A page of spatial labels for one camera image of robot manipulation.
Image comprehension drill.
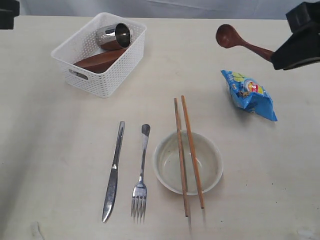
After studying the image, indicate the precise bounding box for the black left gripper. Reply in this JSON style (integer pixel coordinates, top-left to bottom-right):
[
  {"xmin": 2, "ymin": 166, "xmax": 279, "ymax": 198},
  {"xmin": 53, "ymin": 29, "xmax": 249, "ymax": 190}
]
[{"xmin": 0, "ymin": 0, "xmax": 20, "ymax": 30}]

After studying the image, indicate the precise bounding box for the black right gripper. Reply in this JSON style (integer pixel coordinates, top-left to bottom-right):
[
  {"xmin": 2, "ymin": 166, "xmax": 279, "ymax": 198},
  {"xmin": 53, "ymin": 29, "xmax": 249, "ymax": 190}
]
[{"xmin": 271, "ymin": 1, "xmax": 320, "ymax": 71}]

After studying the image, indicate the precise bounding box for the blue snack chip bag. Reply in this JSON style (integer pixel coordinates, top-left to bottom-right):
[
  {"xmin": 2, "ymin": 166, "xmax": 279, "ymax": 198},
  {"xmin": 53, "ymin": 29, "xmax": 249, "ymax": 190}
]
[{"xmin": 220, "ymin": 70, "xmax": 278, "ymax": 122}]

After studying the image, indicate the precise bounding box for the dark spoon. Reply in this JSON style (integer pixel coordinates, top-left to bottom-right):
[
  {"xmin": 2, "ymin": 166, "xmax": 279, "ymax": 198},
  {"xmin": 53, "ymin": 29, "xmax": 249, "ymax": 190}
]
[{"xmin": 215, "ymin": 24, "xmax": 274, "ymax": 62}]

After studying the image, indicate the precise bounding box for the brown wooden chopstick front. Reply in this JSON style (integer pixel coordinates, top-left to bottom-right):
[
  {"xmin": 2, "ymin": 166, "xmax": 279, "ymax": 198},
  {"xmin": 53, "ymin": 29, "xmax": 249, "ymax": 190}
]
[{"xmin": 181, "ymin": 95, "xmax": 205, "ymax": 210}]

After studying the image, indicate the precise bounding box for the brown wooden chopstick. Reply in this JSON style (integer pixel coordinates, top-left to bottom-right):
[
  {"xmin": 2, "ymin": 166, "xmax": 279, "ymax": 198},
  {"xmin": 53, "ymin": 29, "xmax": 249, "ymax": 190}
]
[
  {"xmin": 173, "ymin": 98, "xmax": 190, "ymax": 218},
  {"xmin": 181, "ymin": 95, "xmax": 205, "ymax": 210}
]

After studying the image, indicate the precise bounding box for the floral ceramic bowl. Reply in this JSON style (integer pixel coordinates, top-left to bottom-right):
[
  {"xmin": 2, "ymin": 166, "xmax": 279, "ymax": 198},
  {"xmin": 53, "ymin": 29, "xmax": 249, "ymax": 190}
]
[{"xmin": 153, "ymin": 130, "xmax": 224, "ymax": 196}]

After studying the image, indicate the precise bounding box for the stainless steel table knife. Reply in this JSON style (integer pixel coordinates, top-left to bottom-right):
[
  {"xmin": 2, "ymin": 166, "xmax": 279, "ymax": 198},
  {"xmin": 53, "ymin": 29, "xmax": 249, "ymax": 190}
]
[{"xmin": 101, "ymin": 121, "xmax": 125, "ymax": 223}]

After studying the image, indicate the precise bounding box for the stainless steel fork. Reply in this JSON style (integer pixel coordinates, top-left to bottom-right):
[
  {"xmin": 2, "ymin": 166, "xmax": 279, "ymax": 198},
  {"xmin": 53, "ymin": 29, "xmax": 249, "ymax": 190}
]
[{"xmin": 130, "ymin": 124, "xmax": 151, "ymax": 221}]

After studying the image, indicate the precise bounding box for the white woven plastic basket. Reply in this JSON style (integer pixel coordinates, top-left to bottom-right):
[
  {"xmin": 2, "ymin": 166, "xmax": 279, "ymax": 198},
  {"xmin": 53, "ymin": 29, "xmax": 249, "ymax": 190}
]
[{"xmin": 51, "ymin": 12, "xmax": 147, "ymax": 98}]

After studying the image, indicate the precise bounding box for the brown wooden plate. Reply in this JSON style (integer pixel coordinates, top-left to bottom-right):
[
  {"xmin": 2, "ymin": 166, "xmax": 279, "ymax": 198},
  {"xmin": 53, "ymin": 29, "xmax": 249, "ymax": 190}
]
[{"xmin": 74, "ymin": 49, "xmax": 126, "ymax": 74}]

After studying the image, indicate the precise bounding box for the shiny metal cup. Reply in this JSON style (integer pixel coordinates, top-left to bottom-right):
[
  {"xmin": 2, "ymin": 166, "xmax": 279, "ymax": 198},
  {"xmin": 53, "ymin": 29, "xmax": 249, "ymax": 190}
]
[{"xmin": 95, "ymin": 22, "xmax": 132, "ymax": 51}]

